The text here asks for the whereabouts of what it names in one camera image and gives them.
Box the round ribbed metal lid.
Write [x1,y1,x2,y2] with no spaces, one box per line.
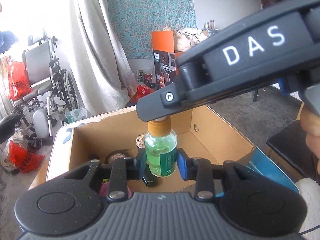
[135,134,147,151]

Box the person's right hand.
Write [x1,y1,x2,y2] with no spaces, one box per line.
[300,105,320,161]

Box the large red plastic bag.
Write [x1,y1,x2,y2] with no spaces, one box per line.
[7,61,33,100]

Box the beige cloth bundle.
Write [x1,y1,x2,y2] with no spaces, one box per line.
[174,27,208,53]

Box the black tape roll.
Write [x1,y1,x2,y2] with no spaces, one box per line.
[104,150,131,166]

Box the white plastic bag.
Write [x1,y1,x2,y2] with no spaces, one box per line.
[1,134,16,173]

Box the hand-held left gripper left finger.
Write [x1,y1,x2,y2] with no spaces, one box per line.
[64,152,147,202]

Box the crumpled red plastic bag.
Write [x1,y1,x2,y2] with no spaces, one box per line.
[9,140,46,174]

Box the grey folding wheelchair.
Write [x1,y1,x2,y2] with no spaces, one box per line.
[0,36,79,151]

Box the white curtain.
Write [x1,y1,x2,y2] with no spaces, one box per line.
[67,0,131,111]

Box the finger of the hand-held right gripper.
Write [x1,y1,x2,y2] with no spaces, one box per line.
[136,84,208,123]

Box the black cylinder with gold end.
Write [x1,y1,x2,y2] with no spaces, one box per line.
[142,172,158,187]

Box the clear greenish plastic bag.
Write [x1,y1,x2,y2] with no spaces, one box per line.
[65,107,88,125]

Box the white fuzzy cloth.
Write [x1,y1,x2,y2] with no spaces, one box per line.
[294,177,320,233]

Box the blue checked garment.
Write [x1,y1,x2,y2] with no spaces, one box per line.
[0,30,20,55]

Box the green glass bottle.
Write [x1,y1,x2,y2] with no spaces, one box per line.
[144,119,178,178]

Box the teal floral wall cloth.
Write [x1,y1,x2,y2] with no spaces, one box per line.
[107,0,198,61]

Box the black stool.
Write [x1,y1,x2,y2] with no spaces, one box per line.
[266,120,318,163]

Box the orange printed carton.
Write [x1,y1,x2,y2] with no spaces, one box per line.
[151,30,183,91]

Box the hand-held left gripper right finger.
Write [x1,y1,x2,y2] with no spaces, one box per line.
[177,149,255,202]

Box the brown cardboard box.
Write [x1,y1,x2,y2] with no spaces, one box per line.
[71,105,257,193]

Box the red snack packet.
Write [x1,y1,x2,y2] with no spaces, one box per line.
[130,84,153,103]

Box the pink object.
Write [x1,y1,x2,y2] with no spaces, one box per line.
[99,179,133,198]

